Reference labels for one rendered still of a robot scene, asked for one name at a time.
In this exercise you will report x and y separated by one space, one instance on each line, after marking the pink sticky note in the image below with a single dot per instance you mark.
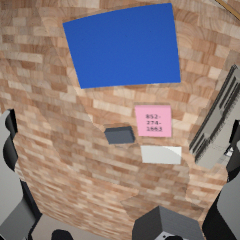
154 120

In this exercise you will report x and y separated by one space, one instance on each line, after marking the beige desk phone base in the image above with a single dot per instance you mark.
215 114

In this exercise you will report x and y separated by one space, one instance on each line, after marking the white paper sheet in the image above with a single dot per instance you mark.
161 154

